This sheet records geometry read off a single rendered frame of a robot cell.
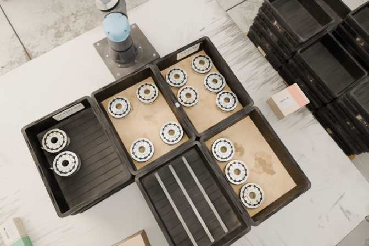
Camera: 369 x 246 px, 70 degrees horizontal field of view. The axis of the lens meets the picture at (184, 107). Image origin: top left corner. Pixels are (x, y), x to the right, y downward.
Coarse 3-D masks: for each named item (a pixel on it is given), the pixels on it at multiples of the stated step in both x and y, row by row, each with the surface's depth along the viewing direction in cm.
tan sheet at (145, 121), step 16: (144, 80) 127; (112, 96) 123; (128, 96) 124; (160, 96) 125; (144, 112) 122; (160, 112) 122; (128, 128) 119; (144, 128) 119; (128, 144) 117; (160, 144) 118; (176, 144) 118
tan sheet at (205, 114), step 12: (192, 72) 129; (192, 84) 127; (204, 96) 126; (192, 108) 124; (204, 108) 124; (216, 108) 124; (240, 108) 125; (192, 120) 122; (204, 120) 122; (216, 120) 123
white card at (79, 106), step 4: (80, 104) 113; (72, 108) 112; (76, 108) 114; (80, 108) 116; (64, 112) 111; (68, 112) 113; (72, 112) 116; (56, 116) 111; (60, 116) 113; (64, 116) 115
